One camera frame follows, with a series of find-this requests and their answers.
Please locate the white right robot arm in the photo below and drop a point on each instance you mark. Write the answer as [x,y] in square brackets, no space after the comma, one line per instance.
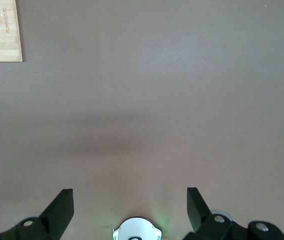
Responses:
[137,227]

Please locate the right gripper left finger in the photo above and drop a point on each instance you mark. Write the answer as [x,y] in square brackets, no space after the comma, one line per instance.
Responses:
[44,225]

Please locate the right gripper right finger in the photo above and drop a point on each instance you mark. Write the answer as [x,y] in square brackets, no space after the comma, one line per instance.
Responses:
[214,227]

